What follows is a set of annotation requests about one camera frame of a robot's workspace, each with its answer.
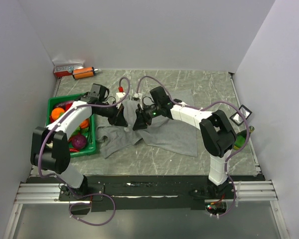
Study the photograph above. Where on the orange fruit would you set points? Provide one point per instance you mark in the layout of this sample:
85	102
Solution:
56	113

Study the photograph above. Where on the grey garment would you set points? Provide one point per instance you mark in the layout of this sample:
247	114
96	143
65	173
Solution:
171	135

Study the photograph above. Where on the purple cabbage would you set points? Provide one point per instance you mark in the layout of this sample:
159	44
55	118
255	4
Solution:
79	141

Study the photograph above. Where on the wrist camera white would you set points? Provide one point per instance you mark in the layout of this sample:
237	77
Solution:
138	97
120	94

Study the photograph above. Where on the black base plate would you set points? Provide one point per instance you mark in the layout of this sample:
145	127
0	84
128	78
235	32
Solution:
155	192

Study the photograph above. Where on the green plastic crate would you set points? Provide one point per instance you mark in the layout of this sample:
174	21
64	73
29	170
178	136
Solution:
89	132

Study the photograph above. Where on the black square frame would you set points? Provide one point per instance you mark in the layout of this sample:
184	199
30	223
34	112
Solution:
237	118

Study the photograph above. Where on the red chili pepper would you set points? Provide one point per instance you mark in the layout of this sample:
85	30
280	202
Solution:
73	150

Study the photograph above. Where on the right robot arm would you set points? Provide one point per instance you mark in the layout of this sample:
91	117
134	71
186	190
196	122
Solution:
217	133

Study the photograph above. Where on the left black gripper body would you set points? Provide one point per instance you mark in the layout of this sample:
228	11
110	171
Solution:
113	114

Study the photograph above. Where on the small orange pumpkin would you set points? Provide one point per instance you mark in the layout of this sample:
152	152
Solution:
85	124

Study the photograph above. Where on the green yellow round object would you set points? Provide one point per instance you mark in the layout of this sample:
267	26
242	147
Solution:
241	138

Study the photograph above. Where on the purple eggplant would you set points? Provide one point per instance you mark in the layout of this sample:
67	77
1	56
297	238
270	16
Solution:
63	104

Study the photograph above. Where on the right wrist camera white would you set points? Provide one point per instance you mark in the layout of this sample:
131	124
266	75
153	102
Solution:
138	97

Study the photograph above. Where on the aluminium rail frame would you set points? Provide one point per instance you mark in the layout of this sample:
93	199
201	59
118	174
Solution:
37	210

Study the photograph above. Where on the green lettuce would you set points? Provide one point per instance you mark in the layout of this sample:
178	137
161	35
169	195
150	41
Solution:
76	132

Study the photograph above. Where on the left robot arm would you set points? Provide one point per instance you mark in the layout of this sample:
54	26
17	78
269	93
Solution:
50	151

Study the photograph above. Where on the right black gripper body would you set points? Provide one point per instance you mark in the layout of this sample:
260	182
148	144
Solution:
145	113

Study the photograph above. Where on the red white box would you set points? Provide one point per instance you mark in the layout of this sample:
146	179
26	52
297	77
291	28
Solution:
66	70

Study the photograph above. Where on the red bell pepper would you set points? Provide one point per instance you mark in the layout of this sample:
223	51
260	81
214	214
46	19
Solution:
68	106

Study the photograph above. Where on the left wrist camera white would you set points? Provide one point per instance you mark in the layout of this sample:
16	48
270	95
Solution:
120	94

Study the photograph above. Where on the orange cylinder tool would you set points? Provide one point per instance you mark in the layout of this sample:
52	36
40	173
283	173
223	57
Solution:
85	73

